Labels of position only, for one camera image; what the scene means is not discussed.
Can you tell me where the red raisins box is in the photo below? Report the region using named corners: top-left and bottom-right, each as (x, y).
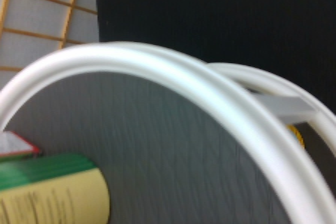
top-left (0, 131), bottom-right (41, 162)

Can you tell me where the blue yellow can lower tier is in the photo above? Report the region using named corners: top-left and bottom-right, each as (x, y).
top-left (287, 125), bottom-right (306, 149)

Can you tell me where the white two-tier lazy Susan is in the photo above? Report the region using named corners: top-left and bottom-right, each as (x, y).
top-left (0, 42), bottom-right (336, 224)

